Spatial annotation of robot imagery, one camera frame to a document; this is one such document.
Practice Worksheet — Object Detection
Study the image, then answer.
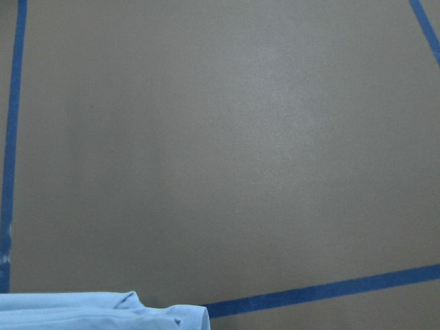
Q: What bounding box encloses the light blue t-shirt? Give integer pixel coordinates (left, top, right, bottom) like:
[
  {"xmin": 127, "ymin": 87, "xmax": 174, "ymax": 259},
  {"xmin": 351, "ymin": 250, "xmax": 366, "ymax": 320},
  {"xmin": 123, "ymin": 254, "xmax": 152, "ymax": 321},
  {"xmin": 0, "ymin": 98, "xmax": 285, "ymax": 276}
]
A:
[{"xmin": 1, "ymin": 291, "xmax": 210, "ymax": 329}]

